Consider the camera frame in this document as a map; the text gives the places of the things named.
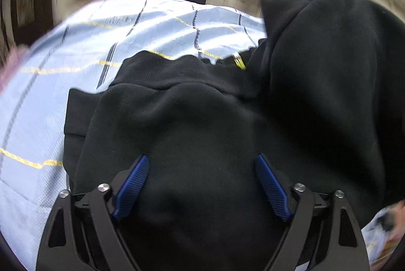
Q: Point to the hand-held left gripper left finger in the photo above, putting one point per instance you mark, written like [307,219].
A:
[133,185]

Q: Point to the pink cloth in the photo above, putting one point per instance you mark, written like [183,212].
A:
[9,68]

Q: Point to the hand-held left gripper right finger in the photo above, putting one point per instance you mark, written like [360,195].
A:
[272,188]

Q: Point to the black jacket with yellow trim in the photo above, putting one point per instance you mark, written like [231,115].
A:
[202,131]

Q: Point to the light blue checked bedsheet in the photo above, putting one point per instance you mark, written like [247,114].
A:
[79,46]

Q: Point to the colourful printed cloth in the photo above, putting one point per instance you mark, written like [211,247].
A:
[386,230]

